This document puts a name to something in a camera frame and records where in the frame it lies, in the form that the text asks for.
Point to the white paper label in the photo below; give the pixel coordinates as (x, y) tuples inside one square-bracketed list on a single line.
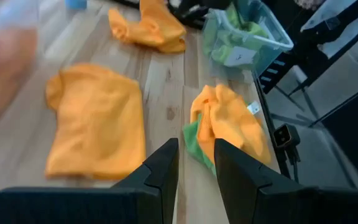
[(239, 56)]

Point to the white towel care tag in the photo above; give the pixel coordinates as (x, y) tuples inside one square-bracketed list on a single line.
[(254, 108)]

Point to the black aluminium rig frame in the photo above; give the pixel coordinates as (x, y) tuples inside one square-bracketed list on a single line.
[(267, 118)]

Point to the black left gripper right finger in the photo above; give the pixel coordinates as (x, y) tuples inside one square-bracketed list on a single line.
[(275, 205)]

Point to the blue spray bottle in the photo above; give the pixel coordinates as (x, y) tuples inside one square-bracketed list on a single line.
[(76, 3)]

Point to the clear plastic bin with label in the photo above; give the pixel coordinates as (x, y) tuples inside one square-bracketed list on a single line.
[(275, 40)]

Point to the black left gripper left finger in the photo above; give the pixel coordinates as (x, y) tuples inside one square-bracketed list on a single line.
[(120, 205)]

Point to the black power connector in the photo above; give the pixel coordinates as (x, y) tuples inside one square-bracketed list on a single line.
[(286, 135)]

